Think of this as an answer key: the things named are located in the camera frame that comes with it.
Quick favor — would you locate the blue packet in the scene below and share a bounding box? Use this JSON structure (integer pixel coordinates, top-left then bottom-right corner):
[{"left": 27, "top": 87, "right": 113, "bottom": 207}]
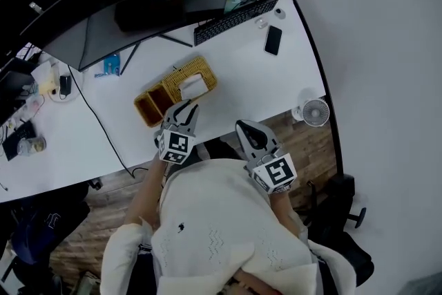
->
[{"left": 93, "top": 53, "right": 122, "bottom": 79}]

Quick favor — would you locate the white knit sweater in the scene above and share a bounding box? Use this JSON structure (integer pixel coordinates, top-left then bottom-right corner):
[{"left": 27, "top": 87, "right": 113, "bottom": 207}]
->
[{"left": 99, "top": 158, "right": 357, "bottom": 295}]

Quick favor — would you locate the black charger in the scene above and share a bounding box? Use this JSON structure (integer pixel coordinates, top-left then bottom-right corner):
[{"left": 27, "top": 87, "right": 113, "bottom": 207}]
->
[{"left": 59, "top": 74, "right": 73, "bottom": 96}]

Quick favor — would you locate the person's right forearm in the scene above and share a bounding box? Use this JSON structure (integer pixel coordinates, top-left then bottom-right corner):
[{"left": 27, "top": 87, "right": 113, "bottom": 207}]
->
[{"left": 270, "top": 192, "right": 305, "bottom": 236}]

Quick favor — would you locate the white tissue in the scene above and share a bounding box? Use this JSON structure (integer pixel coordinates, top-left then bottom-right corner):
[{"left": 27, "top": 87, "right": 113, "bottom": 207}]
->
[{"left": 178, "top": 73, "right": 205, "bottom": 102}]

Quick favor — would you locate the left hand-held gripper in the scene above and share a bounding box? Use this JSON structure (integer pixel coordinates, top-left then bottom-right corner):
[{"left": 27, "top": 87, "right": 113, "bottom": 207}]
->
[{"left": 153, "top": 98, "right": 201, "bottom": 166}]

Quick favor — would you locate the white desk fan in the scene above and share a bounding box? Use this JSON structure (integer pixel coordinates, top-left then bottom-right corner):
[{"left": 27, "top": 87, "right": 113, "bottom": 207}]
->
[{"left": 291, "top": 87, "right": 332, "bottom": 127}]

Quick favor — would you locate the dark blue jacket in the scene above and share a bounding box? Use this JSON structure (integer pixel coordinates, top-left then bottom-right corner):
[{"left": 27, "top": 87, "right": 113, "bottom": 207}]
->
[{"left": 8, "top": 200, "right": 92, "bottom": 265}]

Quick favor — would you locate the person's left forearm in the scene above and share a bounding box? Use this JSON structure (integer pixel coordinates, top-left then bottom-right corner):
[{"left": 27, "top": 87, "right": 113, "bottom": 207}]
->
[{"left": 123, "top": 157, "right": 173, "bottom": 229}]

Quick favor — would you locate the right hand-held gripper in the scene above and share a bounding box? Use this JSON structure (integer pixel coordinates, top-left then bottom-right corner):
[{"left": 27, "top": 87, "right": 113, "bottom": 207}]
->
[{"left": 235, "top": 119, "right": 298, "bottom": 196}]

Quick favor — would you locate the wide curved black monitor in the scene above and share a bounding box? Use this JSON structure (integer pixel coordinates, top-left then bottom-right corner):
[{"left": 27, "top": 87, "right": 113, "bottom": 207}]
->
[{"left": 19, "top": 0, "right": 244, "bottom": 77}]

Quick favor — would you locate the black smartphone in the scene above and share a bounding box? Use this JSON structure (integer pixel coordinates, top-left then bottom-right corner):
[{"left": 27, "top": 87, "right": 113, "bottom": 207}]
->
[{"left": 263, "top": 24, "right": 284, "bottom": 57}]

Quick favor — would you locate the black office chair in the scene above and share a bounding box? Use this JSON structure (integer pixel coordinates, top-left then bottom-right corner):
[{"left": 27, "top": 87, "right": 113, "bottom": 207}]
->
[{"left": 296, "top": 174, "right": 376, "bottom": 287}]

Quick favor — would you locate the long black cable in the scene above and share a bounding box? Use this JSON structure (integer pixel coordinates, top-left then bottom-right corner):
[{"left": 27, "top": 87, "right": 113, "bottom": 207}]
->
[{"left": 66, "top": 64, "right": 149, "bottom": 180}]

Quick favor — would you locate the yellow woven basket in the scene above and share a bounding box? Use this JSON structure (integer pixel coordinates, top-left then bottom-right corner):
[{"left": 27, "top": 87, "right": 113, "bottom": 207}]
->
[{"left": 133, "top": 55, "right": 220, "bottom": 129}]

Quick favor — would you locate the long black keyboard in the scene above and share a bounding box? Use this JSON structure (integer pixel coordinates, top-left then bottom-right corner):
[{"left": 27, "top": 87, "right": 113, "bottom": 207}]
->
[{"left": 193, "top": 0, "right": 282, "bottom": 48}]

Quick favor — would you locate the plain black monitor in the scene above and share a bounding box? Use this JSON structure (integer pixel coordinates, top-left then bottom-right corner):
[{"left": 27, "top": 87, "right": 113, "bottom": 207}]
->
[{"left": 0, "top": 0, "right": 36, "bottom": 57}]

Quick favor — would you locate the black flat monitor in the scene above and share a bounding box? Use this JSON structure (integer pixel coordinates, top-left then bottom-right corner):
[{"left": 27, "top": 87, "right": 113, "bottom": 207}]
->
[{"left": 0, "top": 57, "right": 38, "bottom": 104}]

